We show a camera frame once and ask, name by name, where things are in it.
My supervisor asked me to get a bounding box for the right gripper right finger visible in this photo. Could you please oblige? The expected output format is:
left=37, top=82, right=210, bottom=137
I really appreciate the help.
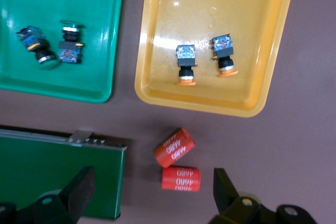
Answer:
left=208, top=167, right=262, bottom=224

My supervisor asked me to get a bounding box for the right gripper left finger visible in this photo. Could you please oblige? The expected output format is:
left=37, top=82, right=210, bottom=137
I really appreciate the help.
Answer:
left=18, top=166, right=96, bottom=224

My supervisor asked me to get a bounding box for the orange cylinder with white print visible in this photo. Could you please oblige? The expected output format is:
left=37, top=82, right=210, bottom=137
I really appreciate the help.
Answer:
left=161, top=166, right=202, bottom=192
left=153, top=127, right=196, bottom=169

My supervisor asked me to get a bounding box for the green conveyor belt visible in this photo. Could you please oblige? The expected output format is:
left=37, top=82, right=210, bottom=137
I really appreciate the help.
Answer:
left=0, top=125, right=130, bottom=220

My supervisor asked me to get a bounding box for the green push button switch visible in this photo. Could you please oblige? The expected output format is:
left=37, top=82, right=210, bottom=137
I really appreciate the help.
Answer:
left=57, top=19, right=85, bottom=65
left=15, top=26, right=60, bottom=70

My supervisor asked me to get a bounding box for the yellow push button switch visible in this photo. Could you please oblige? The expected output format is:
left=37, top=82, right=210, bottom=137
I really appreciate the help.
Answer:
left=211, top=34, right=239, bottom=78
left=176, top=45, right=198, bottom=87

